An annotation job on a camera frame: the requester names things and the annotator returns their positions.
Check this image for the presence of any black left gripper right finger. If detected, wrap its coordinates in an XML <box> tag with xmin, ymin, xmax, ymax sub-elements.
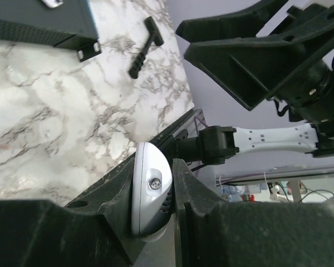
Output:
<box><xmin>173</xmin><ymin>159</ymin><xmax>334</xmax><ymax>267</ymax></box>

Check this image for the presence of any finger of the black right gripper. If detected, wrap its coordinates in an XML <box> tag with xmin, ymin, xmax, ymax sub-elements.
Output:
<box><xmin>175</xmin><ymin>0</ymin><xmax>287</xmax><ymax>43</ymax></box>

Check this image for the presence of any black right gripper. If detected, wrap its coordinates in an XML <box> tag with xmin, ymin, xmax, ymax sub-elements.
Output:
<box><xmin>184</xmin><ymin>4</ymin><xmax>334</xmax><ymax>111</ymax></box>

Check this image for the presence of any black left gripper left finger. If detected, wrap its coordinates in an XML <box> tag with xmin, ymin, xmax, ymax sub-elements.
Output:
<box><xmin>0</xmin><ymin>159</ymin><xmax>145</xmax><ymax>266</ymax></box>

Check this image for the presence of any white remote control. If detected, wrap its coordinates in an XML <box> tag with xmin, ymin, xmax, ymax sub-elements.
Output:
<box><xmin>131</xmin><ymin>142</ymin><xmax>173</xmax><ymax>243</ymax></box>

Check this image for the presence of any white battery compartment cover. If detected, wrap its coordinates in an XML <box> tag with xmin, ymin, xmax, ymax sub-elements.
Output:
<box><xmin>41</xmin><ymin>0</ymin><xmax>64</xmax><ymax>9</ymax></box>

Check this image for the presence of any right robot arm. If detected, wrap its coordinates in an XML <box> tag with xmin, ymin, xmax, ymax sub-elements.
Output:
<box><xmin>176</xmin><ymin>1</ymin><xmax>334</xmax><ymax>165</ymax></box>

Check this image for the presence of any black plastic clip part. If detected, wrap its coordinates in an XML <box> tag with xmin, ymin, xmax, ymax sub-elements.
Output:
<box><xmin>128</xmin><ymin>16</ymin><xmax>164</xmax><ymax>79</ymax></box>

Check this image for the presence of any dark network switch box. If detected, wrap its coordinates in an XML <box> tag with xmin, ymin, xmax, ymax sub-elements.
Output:
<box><xmin>0</xmin><ymin>0</ymin><xmax>102</xmax><ymax>62</ymax></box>

